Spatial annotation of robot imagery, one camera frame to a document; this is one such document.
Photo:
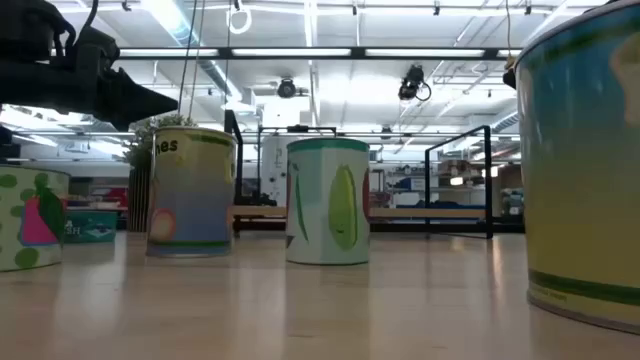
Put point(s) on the corn cartoon labelled can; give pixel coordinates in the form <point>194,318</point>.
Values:
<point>327,210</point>

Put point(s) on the LED light bar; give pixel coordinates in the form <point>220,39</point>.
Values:
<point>290,52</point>

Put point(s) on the black table rig frame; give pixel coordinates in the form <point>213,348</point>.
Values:
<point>400,227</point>

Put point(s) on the silver ceiling air duct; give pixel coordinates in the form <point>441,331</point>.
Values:
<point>220,75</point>

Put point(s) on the black ceiling-mounted camera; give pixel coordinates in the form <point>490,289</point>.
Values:
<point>286,88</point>
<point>412,82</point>

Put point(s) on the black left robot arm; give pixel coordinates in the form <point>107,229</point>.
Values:
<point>25,30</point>

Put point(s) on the cluttered workbench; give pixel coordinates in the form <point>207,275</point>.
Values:
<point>100,195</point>

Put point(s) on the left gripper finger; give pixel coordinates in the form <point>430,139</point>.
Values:
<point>135,92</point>
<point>135,116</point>

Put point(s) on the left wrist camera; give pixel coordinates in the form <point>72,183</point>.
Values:
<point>95,50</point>

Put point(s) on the green dotted peas can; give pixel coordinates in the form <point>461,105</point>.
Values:
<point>20,240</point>

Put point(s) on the blue yellow labelled can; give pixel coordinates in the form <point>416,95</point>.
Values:
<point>580,175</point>

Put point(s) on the peaches labelled can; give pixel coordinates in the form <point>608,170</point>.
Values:
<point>190,200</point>

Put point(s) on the white cylindrical tank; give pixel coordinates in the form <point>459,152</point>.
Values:
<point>275,170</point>

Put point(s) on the teal tuna fish can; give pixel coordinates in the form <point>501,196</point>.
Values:
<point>92,227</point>

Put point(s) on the green plant in ribbed pot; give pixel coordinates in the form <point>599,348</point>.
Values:
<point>137,150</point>

